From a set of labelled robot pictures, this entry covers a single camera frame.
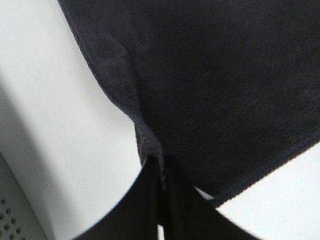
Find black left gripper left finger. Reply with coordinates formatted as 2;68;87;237
76;157;160;240

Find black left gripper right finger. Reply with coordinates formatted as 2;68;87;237
162;156;256;240

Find dark navy towel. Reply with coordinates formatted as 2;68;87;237
59;0;320;207

